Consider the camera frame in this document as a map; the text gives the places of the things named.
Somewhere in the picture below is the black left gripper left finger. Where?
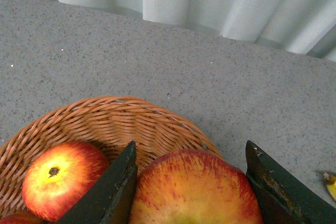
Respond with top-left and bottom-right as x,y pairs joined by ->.
56,141 -> 138,224

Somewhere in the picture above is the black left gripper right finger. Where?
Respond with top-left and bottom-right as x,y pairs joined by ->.
245,140 -> 335,224

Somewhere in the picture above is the large red-yellow apple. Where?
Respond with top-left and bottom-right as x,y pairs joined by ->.
129,150 -> 263,223

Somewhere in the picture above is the long yellow banana on table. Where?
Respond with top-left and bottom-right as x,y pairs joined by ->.
323,172 -> 336,201

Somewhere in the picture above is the red apple in basket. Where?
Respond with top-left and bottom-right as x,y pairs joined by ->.
22,141 -> 110,222

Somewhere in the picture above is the brown wicker basket left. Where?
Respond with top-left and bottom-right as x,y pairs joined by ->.
1,97 -> 220,217

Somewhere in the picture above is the red apple at basket corner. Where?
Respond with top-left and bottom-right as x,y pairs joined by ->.
1,211 -> 46,224

